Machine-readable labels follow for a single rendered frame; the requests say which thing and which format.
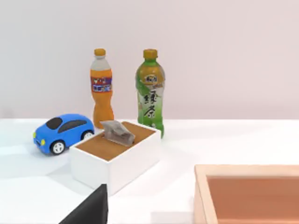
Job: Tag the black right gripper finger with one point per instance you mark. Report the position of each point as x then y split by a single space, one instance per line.
93 207

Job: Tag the white tissue box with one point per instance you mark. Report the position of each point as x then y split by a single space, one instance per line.
112 156

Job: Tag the blue toy car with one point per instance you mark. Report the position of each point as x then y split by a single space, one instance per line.
63 133

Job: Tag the orange bottle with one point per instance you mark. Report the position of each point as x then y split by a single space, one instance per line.
101 93

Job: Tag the green bottle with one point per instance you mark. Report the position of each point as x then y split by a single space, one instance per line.
150 93

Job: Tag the shallow salmon-coloured box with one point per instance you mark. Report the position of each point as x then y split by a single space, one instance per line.
252 196

